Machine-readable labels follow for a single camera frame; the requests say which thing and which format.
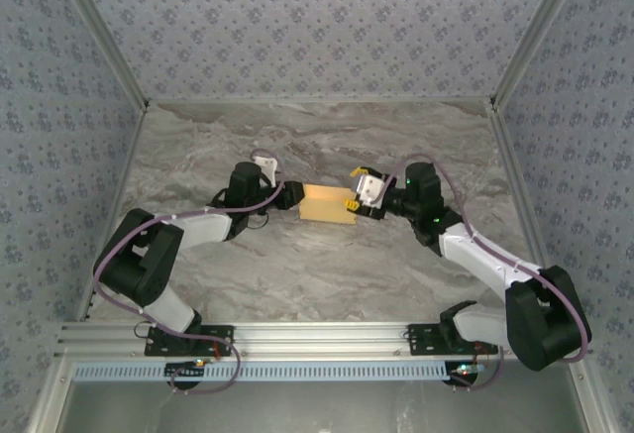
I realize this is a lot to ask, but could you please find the yellow paper box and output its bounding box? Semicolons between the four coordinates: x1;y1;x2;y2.
298;183;359;226

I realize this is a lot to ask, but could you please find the aluminium cross beam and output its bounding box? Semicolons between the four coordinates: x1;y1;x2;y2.
53;321;593;360

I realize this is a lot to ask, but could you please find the black controller board with LED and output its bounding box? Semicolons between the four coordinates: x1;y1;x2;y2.
448;361;489;385
164;359;207;380

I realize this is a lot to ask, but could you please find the grey metal panel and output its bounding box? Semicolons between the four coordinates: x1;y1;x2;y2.
58;359;585;433

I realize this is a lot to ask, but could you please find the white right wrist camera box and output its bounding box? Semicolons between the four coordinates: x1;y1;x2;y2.
354;174;388;207

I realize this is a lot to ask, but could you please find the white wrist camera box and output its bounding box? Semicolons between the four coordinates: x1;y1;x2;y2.
251;155;280;180
354;174;388;207

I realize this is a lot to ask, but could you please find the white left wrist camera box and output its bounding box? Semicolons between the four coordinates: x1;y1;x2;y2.
251;155;280;180

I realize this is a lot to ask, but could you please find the thin aluminium table edge rail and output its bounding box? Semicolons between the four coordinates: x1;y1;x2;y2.
146;96;494;106

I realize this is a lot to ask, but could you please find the aluminium side rail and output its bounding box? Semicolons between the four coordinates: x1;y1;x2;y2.
76;100;151;323
487;100;566;320

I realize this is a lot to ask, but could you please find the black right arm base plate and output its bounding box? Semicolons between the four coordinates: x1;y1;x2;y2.
406;323;499;356

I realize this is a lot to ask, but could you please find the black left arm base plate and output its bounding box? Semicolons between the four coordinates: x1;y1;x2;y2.
144;324;235;358

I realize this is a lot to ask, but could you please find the pale blue slotted cable duct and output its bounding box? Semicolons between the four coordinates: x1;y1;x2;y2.
73;362;452;383

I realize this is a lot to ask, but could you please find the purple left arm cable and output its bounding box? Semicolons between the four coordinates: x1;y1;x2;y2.
92;149;286;396

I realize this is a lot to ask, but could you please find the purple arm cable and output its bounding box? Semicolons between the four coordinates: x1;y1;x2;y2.
373;154;593;392
92;149;286;396

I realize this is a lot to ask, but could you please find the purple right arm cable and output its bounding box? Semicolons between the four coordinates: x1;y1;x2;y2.
373;154;593;392

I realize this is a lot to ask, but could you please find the aluminium frame post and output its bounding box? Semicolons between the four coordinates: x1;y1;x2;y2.
488;0;590;108
49;0;151;110

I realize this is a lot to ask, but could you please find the aluminium frame leg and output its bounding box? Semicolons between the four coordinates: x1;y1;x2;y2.
567;357;620;433
27;358;75;433

